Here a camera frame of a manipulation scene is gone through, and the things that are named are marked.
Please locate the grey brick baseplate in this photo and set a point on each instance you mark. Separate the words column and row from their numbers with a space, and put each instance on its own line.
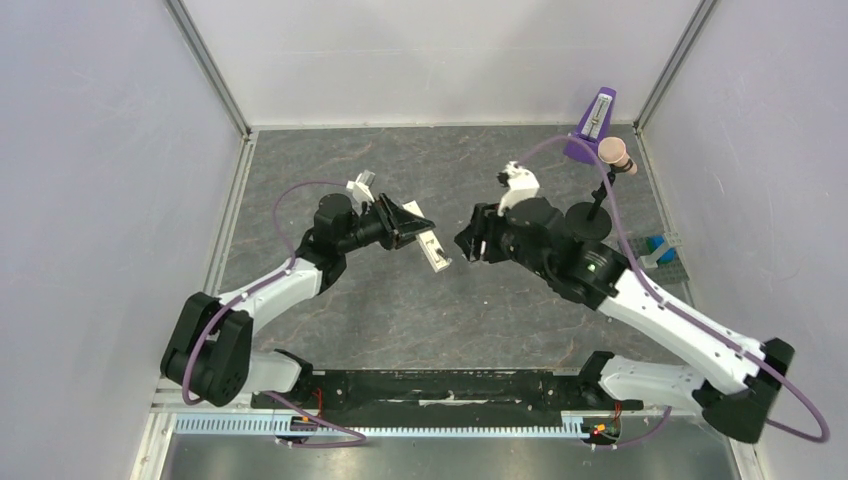
column 669, row 274

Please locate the white slotted cable duct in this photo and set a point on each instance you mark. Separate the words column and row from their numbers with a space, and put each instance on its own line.
column 290, row 426

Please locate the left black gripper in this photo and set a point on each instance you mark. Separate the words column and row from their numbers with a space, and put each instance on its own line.
column 394, row 221

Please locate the purple metronome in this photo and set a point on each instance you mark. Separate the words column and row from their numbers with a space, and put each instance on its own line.
column 592, row 128

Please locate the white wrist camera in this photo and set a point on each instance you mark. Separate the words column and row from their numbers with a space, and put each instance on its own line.
column 359, row 188
column 520, row 184

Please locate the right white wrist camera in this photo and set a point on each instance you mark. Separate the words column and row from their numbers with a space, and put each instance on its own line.
column 520, row 184

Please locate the white remote control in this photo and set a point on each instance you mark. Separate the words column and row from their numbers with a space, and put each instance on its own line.
column 428, row 242

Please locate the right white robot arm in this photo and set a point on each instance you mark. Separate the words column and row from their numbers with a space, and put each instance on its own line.
column 728, row 378

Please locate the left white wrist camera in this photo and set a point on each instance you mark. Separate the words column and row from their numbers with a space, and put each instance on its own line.
column 359, row 188

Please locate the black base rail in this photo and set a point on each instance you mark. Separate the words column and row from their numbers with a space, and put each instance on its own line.
column 455, row 397

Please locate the blue and grey bricks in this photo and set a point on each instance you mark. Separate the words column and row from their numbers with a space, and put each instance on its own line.
column 662, row 250

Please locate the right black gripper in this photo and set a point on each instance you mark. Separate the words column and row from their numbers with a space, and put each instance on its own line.
column 481, row 235

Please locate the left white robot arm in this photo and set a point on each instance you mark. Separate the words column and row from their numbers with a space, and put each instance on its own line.
column 210, row 352

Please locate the black stand with pink head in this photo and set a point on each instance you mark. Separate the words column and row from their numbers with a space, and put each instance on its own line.
column 589, row 220

